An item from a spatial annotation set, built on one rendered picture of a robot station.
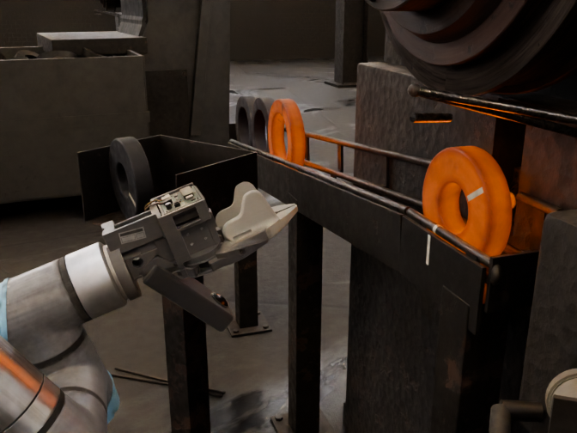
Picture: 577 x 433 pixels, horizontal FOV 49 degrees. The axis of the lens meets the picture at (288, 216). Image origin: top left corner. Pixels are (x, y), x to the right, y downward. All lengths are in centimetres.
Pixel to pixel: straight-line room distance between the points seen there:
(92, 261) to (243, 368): 120
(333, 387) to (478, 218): 106
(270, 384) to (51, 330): 113
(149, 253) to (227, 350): 126
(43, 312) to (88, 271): 6
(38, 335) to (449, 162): 52
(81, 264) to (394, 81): 64
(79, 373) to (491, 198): 50
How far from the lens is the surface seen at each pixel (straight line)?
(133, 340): 204
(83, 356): 74
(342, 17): 769
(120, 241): 69
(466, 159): 80
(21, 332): 71
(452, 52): 74
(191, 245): 70
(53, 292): 70
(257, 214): 71
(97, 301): 70
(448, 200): 87
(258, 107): 166
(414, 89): 66
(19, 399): 61
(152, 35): 356
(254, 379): 181
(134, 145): 117
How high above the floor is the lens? 99
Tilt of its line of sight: 19 degrees down
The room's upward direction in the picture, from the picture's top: straight up
